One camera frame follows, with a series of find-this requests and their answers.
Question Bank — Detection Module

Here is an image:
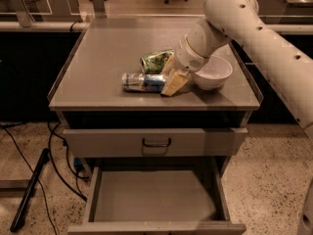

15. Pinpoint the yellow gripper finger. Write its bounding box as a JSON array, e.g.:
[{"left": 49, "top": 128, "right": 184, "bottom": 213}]
[
  {"left": 161, "top": 55, "right": 175, "bottom": 75},
  {"left": 161, "top": 70, "right": 189, "bottom": 97}
]

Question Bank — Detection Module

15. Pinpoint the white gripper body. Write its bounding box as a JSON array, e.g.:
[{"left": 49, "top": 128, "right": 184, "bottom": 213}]
[{"left": 174, "top": 35, "right": 208, "bottom": 72}]

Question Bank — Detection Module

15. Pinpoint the redbull can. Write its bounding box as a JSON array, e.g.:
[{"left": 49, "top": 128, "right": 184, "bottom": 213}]
[{"left": 122, "top": 72, "right": 167, "bottom": 93}]

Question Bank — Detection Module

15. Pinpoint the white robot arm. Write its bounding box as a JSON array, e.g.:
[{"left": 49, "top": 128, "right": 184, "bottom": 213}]
[{"left": 165, "top": 0, "right": 313, "bottom": 136}]

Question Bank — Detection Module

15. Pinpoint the crushed green soda can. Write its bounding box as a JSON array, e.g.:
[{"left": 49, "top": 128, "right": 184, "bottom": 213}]
[{"left": 140, "top": 49, "right": 174, "bottom": 74}]

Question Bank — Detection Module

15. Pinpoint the grey drawer cabinet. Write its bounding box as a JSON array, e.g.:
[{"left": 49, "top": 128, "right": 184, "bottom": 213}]
[{"left": 47, "top": 16, "right": 264, "bottom": 235}]

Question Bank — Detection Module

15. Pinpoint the grey top drawer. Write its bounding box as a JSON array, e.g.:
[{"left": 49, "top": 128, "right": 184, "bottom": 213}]
[{"left": 64, "top": 128, "right": 247, "bottom": 158}]

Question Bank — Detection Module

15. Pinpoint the grey open middle drawer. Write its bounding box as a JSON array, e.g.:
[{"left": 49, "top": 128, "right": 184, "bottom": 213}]
[{"left": 67, "top": 157, "right": 246, "bottom": 235}]

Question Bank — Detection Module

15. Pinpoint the white bowl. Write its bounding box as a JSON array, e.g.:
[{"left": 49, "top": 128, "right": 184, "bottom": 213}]
[{"left": 192, "top": 55, "right": 233, "bottom": 90}]

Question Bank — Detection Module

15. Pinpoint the black bar on floor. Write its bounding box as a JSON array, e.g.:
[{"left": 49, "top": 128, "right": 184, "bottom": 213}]
[{"left": 10, "top": 148, "right": 49, "bottom": 233}]

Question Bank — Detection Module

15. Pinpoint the dark top drawer handle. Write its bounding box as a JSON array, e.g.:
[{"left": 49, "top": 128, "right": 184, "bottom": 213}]
[{"left": 142, "top": 138, "right": 172, "bottom": 148}]

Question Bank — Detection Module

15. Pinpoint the black floor cable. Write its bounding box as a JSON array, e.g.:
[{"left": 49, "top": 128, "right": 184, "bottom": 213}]
[{"left": 0, "top": 120, "right": 89, "bottom": 235}]

